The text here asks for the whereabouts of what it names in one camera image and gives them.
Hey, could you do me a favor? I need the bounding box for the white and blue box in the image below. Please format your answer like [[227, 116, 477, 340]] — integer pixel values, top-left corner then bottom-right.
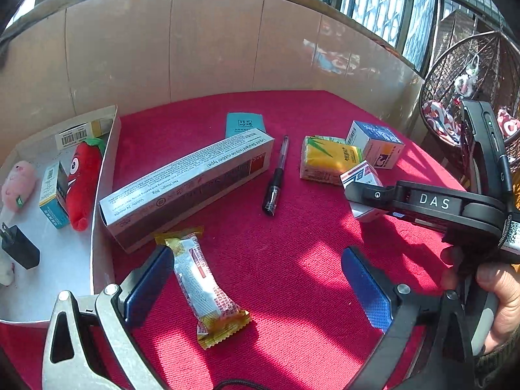
[[345, 120, 405, 170]]

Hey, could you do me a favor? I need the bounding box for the black charger plug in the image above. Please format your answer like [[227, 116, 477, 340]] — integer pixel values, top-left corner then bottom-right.
[[0, 223, 41, 269]]

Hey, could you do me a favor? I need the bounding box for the red tablecloth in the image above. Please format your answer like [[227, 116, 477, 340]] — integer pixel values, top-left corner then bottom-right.
[[0, 89, 468, 390]]

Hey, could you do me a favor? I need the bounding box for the yellow and white box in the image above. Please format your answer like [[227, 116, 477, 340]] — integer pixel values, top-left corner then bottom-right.
[[55, 117, 114, 151]]

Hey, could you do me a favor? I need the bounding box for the hanging wicker chair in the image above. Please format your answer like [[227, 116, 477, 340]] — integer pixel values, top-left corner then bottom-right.
[[418, 30, 520, 159]]

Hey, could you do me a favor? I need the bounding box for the black pen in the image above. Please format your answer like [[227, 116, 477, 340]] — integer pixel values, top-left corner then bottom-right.
[[262, 135, 290, 217]]

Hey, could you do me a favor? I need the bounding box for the brown woven panel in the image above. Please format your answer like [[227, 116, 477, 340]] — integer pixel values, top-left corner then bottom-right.
[[431, 10, 474, 78]]

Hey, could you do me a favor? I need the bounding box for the person's right forearm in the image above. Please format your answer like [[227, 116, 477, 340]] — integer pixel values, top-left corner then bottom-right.
[[473, 339, 520, 390]]

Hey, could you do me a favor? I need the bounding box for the pink plush toy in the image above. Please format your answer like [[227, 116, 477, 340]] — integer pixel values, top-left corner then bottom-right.
[[1, 160, 38, 213]]

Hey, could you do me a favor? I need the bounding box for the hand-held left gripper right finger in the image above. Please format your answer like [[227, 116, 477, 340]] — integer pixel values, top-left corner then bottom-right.
[[340, 246, 476, 390]]

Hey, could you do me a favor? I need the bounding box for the red chili plush toy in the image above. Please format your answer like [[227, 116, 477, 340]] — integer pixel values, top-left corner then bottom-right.
[[65, 137, 106, 232]]

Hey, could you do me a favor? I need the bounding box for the long white sealant box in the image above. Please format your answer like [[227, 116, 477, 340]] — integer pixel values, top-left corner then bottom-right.
[[98, 128, 273, 254]]

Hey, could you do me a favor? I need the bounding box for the red white blue small box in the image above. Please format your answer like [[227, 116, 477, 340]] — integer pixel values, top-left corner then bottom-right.
[[340, 160, 386, 223]]

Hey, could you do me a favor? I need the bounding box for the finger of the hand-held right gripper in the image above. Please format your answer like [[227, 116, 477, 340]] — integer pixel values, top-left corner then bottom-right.
[[344, 180, 468, 220], [388, 209, 451, 235]]

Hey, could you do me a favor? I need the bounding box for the white plush toy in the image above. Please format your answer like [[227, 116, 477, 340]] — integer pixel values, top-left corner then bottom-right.
[[0, 248, 16, 287]]

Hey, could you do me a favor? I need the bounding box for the small teal and white box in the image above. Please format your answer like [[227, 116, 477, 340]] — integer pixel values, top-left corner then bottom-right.
[[38, 160, 71, 230]]

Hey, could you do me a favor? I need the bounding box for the red and white cushion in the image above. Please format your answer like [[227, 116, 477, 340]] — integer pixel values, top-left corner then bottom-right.
[[422, 99, 462, 143], [498, 108, 520, 139]]

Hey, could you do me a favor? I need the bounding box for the black cable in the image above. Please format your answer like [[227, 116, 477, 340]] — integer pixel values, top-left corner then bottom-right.
[[215, 379, 261, 390]]

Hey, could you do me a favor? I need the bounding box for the yellow tissue pack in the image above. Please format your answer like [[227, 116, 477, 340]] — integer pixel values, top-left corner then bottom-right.
[[300, 135, 364, 185]]

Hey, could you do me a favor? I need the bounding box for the person's right hand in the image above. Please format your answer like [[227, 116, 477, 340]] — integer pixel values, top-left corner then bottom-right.
[[441, 246, 520, 354]]

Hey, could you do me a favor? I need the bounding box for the hanging plush ornament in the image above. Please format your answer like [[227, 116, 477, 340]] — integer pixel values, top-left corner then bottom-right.
[[455, 59, 482, 98]]

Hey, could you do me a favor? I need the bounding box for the white cardboard tray box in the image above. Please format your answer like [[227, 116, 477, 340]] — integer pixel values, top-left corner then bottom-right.
[[0, 105, 123, 323]]

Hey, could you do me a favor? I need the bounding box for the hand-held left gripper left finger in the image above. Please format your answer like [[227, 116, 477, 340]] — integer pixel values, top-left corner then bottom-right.
[[42, 245, 175, 390]]

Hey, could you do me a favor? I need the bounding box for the yellow snack bar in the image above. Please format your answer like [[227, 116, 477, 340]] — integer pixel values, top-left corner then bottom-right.
[[154, 227, 252, 350]]

